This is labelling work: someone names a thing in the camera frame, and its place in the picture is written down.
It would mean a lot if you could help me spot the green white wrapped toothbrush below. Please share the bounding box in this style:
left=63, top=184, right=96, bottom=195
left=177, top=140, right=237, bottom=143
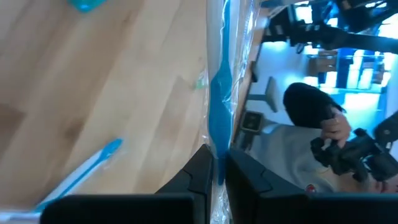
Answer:
left=193, top=77, right=206, bottom=91

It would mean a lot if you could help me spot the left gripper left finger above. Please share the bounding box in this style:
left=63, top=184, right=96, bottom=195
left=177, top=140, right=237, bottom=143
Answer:
left=40, top=144, right=214, bottom=224

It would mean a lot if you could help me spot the blue white toothbrush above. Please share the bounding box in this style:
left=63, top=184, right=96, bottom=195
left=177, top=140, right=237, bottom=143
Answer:
left=0, top=138, right=124, bottom=223
left=203, top=0, right=259, bottom=224

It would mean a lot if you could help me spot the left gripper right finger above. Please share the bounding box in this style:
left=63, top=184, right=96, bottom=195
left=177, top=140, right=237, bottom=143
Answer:
left=225, top=149, right=398, bottom=224

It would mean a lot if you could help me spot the black robot rig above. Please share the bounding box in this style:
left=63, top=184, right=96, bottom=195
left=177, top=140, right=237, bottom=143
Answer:
left=261, top=0, right=398, bottom=55

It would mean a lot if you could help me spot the teal mouthwash bottle white cap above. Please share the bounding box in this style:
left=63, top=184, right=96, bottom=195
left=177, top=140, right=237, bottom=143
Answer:
left=67, top=0, right=108, bottom=14

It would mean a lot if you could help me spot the dark square box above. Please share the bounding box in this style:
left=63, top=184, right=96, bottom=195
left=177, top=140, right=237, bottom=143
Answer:
left=241, top=110, right=265, bottom=134

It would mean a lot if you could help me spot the person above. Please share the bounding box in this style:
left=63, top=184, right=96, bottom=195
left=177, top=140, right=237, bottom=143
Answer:
left=248, top=81, right=398, bottom=194

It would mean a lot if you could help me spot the person's hand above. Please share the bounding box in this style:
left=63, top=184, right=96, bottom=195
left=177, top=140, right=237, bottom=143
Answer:
left=320, top=107, right=352, bottom=149

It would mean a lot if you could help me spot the gray stand leg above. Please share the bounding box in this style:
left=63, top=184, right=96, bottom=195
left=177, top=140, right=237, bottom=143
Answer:
left=248, top=76, right=279, bottom=113

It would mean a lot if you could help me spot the brown cardboard box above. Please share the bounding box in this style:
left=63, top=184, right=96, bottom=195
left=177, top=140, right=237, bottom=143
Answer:
left=307, top=49, right=338, bottom=77

